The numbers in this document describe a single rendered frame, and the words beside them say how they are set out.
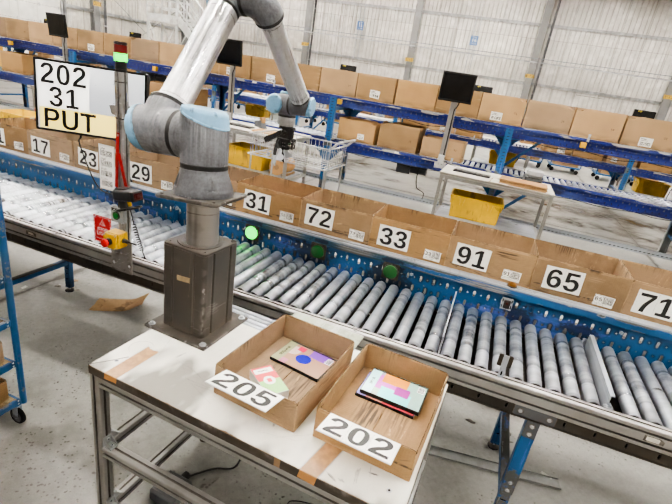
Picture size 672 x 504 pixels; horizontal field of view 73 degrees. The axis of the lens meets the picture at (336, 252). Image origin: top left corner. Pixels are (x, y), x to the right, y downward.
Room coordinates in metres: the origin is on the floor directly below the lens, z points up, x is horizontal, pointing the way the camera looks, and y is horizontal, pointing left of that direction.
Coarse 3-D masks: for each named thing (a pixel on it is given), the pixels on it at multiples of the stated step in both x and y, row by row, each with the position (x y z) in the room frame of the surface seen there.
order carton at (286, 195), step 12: (252, 180) 2.55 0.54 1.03; (264, 180) 2.67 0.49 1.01; (276, 180) 2.64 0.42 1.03; (288, 180) 2.62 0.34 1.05; (240, 192) 2.39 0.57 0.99; (264, 192) 2.34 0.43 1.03; (276, 192) 2.32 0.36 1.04; (288, 192) 2.62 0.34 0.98; (300, 192) 2.60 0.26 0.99; (312, 192) 2.57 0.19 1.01; (240, 204) 2.39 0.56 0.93; (276, 204) 2.32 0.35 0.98; (288, 204) 2.30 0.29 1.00; (300, 204) 2.28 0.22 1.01; (264, 216) 2.34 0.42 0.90; (276, 216) 2.32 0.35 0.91
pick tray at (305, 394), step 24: (264, 336) 1.30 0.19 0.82; (288, 336) 1.41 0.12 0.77; (312, 336) 1.37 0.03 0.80; (336, 336) 1.34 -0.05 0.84; (240, 360) 1.18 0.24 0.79; (264, 360) 1.25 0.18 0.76; (288, 384) 1.15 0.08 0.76; (312, 384) 1.17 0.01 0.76; (288, 408) 0.97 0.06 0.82; (312, 408) 1.06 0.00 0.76
